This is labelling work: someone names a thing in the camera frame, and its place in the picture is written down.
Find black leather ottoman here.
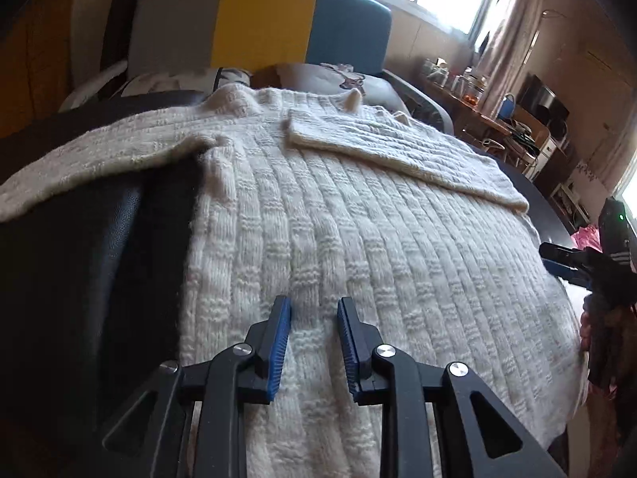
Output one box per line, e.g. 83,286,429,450
1,84,584,477

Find black television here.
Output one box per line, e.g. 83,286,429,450
516,73,570,126

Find geometric pattern pillow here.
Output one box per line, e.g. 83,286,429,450
120,67,252,97

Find pink quilted jacket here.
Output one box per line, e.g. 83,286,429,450
571,225,602,251

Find grey yellow blue sofa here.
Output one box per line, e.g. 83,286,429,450
63,0,453,134

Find pink curtain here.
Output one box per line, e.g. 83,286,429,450
476,0,542,118

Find deer print pillow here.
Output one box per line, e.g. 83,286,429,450
276,64,409,116

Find white knitted sweater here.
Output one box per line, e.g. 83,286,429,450
1,85,585,477

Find cluttered wooden side table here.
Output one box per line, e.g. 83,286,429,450
419,72,569,181

